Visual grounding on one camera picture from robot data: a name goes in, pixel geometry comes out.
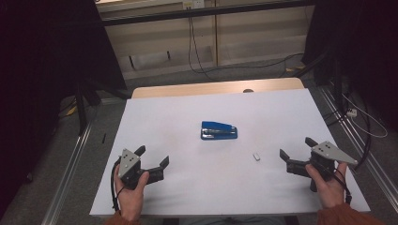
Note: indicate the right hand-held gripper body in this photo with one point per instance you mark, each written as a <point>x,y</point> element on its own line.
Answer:
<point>328,151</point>

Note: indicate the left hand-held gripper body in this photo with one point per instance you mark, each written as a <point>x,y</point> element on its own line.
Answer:
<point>129,162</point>

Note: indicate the white staple strip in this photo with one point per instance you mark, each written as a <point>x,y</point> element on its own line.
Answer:
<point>256,156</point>

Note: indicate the blue stapler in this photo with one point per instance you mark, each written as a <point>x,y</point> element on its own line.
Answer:
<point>219,131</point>

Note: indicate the person's left hand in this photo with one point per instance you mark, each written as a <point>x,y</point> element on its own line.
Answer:
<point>131,201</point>

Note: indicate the person's right hand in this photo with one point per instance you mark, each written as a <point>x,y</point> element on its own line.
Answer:
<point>331,193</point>

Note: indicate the small black floor object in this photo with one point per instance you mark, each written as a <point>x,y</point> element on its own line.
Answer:
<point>103,138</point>

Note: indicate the white power strip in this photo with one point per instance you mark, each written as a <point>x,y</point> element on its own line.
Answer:
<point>352,112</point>

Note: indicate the white table cover board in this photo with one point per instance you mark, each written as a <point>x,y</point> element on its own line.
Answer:
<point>219,181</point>

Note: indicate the black metal stand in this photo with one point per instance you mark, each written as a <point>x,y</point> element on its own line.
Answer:
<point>80,106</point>

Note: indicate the yellow floor tape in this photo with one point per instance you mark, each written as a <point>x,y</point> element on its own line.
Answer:
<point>71,111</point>
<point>295,68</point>

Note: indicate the light wooden table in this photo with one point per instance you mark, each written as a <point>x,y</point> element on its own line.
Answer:
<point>194,89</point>

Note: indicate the person's grey trouser legs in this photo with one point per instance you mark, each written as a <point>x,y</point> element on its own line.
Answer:
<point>234,221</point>

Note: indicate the black curtain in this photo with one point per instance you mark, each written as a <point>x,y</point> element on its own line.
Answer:
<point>366,47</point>
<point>37,62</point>

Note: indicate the black horizontal bar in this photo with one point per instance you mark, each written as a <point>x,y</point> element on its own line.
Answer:
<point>203,12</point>

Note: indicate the aluminium floor rail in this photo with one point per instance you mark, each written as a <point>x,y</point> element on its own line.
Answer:
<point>375,168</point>
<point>67,175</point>

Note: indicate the white wall socket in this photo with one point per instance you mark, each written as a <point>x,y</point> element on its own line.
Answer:
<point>193,3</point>

